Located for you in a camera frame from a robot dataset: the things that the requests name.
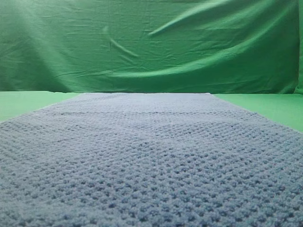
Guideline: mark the green backdrop cloth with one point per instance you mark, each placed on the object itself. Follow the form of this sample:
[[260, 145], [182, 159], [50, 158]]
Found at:
[[151, 46]]

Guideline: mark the blue waffle-weave towel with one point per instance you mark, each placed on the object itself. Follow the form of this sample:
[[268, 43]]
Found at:
[[149, 160]]

